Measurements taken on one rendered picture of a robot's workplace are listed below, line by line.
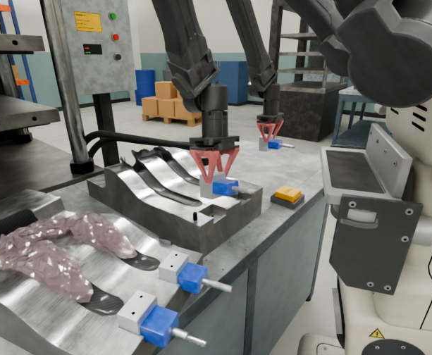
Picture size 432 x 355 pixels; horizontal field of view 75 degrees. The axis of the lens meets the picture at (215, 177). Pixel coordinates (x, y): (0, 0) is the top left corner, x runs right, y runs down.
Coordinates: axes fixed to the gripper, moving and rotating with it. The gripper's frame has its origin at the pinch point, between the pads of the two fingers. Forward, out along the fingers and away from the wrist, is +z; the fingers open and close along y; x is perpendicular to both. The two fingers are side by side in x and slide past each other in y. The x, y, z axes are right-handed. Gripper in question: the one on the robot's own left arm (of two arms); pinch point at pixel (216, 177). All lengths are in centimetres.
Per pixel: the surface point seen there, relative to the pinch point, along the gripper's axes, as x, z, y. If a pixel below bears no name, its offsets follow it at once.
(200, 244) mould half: 0.0, 14.0, 5.6
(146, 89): -583, -85, -428
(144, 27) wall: -679, -270, -508
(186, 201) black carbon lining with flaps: -10.8, 7.8, -1.1
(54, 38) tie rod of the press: -68, -40, 3
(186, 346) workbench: -1.4, 38.4, 9.7
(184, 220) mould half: -3.8, 9.1, 6.3
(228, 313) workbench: -1.7, 40.1, -6.9
